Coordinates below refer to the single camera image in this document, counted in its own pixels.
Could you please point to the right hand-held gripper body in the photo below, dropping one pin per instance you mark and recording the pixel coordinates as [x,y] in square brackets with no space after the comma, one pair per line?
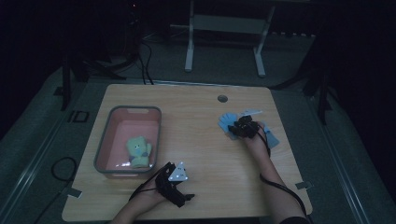
[249,129]

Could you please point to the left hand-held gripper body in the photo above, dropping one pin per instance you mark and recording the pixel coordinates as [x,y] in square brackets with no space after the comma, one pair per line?
[169,189]

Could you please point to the blue knit glove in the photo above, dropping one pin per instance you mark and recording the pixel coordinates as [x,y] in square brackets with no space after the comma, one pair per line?
[272,140]
[225,122]

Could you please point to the green plush toy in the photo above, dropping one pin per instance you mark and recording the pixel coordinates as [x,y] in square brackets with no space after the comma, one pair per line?
[137,149]

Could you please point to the pink basket with grey rim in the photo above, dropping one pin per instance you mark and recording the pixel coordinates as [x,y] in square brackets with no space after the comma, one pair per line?
[124,124]

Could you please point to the person's right hand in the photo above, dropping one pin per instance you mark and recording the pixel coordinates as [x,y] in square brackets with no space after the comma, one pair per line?
[257,144]

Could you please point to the person's left hand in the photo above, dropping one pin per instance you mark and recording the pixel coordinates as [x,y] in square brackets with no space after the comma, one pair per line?
[149,196]

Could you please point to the round grey table grommet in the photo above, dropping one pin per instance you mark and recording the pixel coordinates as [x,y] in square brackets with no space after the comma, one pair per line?
[222,99]

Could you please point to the grey tape piece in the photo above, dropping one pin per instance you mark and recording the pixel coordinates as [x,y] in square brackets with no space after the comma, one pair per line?
[303,185]
[74,193]

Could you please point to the black metal stand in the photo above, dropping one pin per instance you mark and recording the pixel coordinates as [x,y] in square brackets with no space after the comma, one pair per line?
[323,93]
[66,87]

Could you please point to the white metal table frame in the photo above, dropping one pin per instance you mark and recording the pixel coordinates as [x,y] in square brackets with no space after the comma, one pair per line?
[230,24]

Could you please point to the metal floor rail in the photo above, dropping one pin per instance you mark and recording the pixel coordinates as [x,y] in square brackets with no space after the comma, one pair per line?
[28,174]
[342,161]

